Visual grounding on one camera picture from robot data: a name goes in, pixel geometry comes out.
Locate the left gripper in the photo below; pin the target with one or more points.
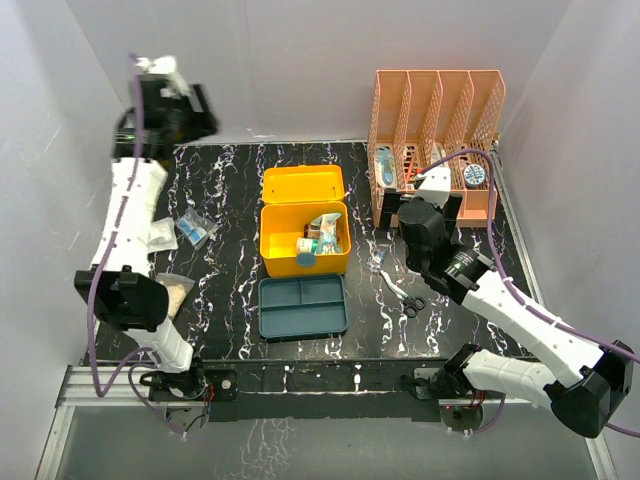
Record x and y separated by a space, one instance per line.
204 122

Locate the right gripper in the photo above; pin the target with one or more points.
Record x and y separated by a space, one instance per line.
392 201

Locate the clear bag blue items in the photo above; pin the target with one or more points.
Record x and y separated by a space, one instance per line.
196 228

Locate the cotton swab bag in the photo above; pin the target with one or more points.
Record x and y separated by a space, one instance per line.
328 243

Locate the white gauze pad bag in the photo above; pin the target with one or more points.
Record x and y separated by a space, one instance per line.
162 236

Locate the white plastic bottle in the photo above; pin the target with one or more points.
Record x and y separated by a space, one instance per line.
306 245

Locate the brown medicine bottle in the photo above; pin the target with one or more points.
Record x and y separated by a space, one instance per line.
312 231

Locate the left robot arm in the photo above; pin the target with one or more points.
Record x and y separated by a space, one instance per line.
219 317

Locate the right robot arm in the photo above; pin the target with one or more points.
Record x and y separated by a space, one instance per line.
580 379

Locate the yellow medicine box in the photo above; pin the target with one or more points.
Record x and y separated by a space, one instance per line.
293 197

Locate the blue white tape dispenser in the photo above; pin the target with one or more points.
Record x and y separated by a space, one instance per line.
385 173

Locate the small blue patterned packet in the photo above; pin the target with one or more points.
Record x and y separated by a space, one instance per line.
377 258

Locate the pink desk organizer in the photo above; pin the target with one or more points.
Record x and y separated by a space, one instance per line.
424 115

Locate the blue divided tray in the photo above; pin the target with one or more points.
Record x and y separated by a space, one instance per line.
304 307

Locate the cotton ball bag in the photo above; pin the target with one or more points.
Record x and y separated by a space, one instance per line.
178 288

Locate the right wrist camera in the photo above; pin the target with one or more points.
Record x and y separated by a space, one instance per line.
434 186

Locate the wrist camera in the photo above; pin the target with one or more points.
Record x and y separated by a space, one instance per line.
434 186
167 66

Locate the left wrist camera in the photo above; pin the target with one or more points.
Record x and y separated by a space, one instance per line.
167 66

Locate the black handled scissors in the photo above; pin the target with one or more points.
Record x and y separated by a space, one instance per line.
412 305

